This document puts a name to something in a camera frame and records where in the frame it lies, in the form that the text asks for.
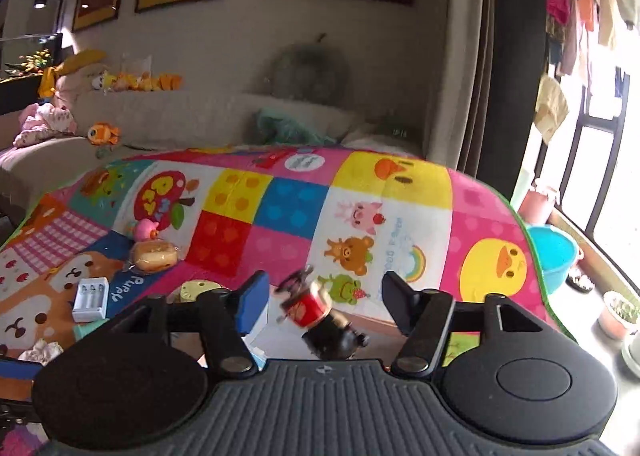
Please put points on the dark digital clock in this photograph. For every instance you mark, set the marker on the dark digital clock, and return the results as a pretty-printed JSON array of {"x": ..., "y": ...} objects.
[{"x": 399, "y": 132}]

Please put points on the pink flower pot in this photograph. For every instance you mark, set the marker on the pink flower pot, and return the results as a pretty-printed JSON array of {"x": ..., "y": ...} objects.
[{"x": 615, "y": 318}]

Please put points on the pink and teal round toy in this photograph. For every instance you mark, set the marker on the pink and teal round toy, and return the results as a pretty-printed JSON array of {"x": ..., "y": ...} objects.
[{"x": 146, "y": 230}]

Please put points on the blue plastic basin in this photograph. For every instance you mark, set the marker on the blue plastic basin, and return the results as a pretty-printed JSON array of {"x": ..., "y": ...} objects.
[{"x": 552, "y": 256}]

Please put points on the beige hanging towel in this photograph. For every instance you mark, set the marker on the beige hanging towel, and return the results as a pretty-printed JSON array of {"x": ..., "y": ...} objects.
[{"x": 550, "y": 109}]

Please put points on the toy bread bun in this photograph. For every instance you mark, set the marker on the toy bread bun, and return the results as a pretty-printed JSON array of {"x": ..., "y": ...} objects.
[{"x": 151, "y": 256}]

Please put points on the glass cabinet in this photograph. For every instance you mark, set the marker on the glass cabinet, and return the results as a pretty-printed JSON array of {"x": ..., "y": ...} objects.
[{"x": 20, "y": 86}]

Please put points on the yellow-green toy box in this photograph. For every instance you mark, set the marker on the yellow-green toy box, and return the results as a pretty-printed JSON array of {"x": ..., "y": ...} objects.
[{"x": 197, "y": 290}]

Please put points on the colourful printed play mat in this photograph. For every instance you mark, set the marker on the colourful printed play mat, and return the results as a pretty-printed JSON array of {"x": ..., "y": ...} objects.
[{"x": 290, "y": 206}]

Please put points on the yellow long plush toy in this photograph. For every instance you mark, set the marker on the yellow long plush toy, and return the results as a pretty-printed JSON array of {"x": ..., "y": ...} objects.
[{"x": 75, "y": 64}]

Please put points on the dark curtain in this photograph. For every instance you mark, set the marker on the dark curtain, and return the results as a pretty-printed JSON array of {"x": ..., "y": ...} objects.
[{"x": 480, "y": 86}]

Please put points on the row of yellow plush toys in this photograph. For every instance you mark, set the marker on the row of yellow plush toys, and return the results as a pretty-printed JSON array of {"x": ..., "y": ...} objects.
[{"x": 137, "y": 82}]

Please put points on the pink bucket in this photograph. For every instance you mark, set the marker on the pink bucket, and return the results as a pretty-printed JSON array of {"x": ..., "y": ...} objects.
[{"x": 537, "y": 203}]

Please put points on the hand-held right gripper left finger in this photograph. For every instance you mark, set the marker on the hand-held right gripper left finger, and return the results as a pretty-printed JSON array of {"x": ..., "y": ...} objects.
[{"x": 252, "y": 308}]

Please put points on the pink and white cloth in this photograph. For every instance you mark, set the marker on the pink and white cloth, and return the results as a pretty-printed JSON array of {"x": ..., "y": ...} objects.
[{"x": 40, "y": 351}]

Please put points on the grey round cushion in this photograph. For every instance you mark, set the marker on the grey round cushion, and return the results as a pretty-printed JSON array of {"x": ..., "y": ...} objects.
[{"x": 310, "y": 69}]

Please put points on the teal cloth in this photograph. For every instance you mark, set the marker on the teal cloth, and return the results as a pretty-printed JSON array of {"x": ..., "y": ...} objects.
[{"x": 285, "y": 129}]

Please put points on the white plant pot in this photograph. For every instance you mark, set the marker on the white plant pot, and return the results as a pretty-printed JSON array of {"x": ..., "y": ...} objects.
[{"x": 632, "y": 353}]

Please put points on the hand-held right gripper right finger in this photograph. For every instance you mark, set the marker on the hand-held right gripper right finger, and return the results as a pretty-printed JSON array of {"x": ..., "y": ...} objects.
[{"x": 398, "y": 303}]

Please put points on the white battery charger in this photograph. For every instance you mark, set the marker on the white battery charger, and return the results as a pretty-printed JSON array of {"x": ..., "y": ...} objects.
[{"x": 90, "y": 299}]

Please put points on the orange clownfish plush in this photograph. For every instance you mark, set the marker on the orange clownfish plush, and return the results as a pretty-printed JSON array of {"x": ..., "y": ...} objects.
[{"x": 102, "y": 133}]

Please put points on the pink patterned plush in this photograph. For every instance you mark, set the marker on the pink patterned plush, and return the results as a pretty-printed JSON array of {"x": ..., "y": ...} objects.
[{"x": 45, "y": 122}]

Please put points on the red and black toy figure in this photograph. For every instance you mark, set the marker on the red and black toy figure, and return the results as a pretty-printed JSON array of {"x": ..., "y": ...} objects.
[{"x": 317, "y": 318}]

